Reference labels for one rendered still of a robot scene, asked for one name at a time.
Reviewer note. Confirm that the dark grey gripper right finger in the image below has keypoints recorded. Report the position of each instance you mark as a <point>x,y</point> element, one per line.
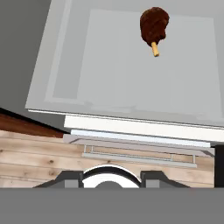
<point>151,178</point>

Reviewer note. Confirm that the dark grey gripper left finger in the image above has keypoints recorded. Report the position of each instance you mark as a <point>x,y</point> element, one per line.
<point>71,178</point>

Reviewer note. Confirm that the grey fridge drawer front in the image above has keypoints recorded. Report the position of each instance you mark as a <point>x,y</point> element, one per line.
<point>140,143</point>

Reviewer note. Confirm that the brown steak with bone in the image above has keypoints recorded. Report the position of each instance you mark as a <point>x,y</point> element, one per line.
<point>154,24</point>

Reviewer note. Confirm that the white and black round thing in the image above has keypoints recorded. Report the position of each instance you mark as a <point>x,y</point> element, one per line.
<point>109,178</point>

